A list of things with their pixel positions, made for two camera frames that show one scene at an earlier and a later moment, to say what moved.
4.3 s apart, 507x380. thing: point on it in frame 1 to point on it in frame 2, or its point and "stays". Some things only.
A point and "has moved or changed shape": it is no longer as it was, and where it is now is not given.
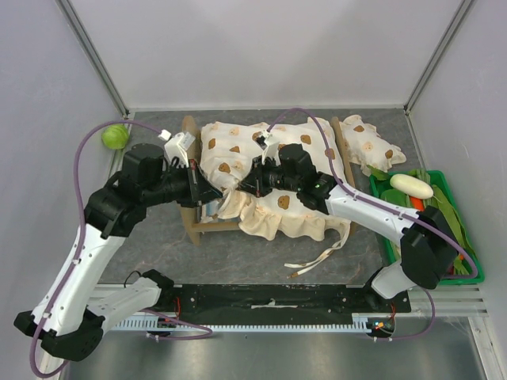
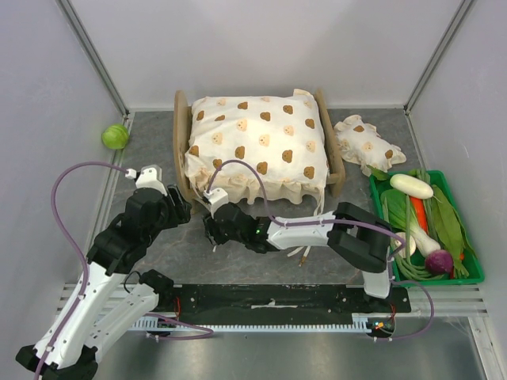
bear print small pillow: x=366 y=147 stays
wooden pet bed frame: x=192 y=143 to x=182 y=113
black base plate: x=276 y=301 stays
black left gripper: x=200 y=188 to x=181 y=211
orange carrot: x=417 y=203 stays
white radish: x=411 y=186 stays
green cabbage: x=115 y=136 stays
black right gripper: x=256 y=179 to x=214 y=231
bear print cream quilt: x=225 y=148 has moved or changed shape
